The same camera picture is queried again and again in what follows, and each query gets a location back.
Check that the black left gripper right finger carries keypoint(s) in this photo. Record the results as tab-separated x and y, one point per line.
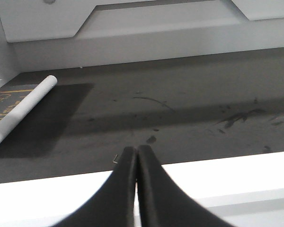
162	203

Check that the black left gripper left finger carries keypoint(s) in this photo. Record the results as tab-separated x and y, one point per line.
112	205

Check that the white base cabinet with doors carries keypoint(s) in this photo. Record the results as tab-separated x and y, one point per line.
246	191

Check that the grey rolled paper tube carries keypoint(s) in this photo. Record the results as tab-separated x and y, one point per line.
13	118

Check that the dark mat with gold print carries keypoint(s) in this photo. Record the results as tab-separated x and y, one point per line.
11	96

